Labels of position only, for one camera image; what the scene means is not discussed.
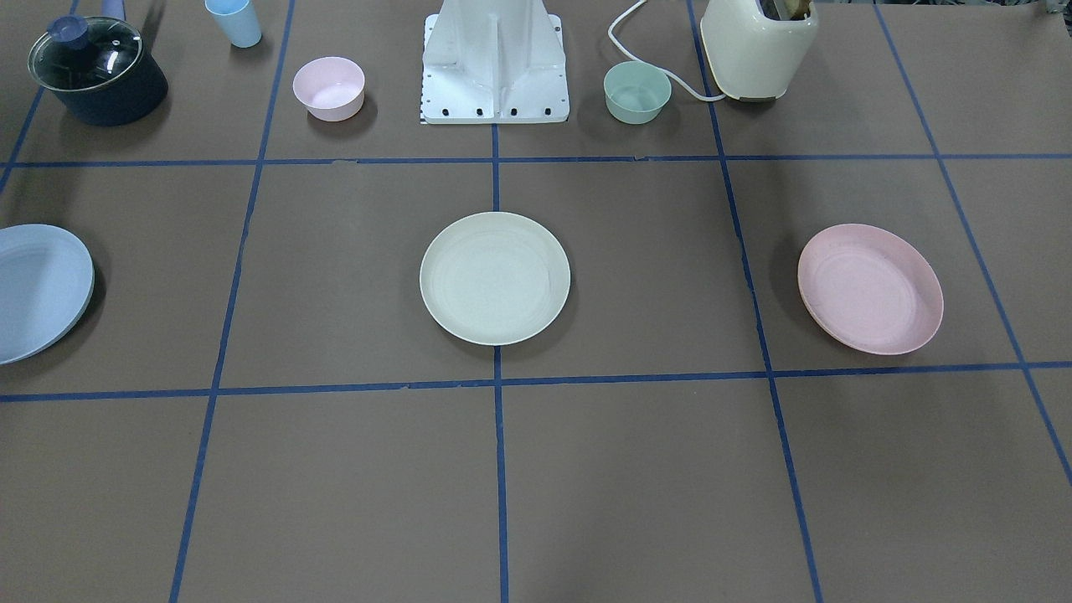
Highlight dark blue pot with lid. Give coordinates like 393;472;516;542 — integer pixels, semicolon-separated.
27;1;169;126

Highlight blue plate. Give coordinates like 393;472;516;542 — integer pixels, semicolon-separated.
1;223;95;365

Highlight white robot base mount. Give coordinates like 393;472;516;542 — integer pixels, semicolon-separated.
419;1;570;126

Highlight green bowl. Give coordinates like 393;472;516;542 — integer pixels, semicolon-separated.
602;60;673;126

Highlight cream toaster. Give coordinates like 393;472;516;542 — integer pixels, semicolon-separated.
699;1;820;102

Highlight cream plate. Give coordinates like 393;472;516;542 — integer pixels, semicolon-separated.
419;211;574;345

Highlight pink plate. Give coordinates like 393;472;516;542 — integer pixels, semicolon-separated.
796;223;946;356

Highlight pink bowl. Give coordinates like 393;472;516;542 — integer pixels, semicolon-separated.
291;56;364;122

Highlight light blue cup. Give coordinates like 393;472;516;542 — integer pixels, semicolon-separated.
204;0;263;49

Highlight white toaster cable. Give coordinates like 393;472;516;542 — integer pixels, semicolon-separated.
607;0;726;103

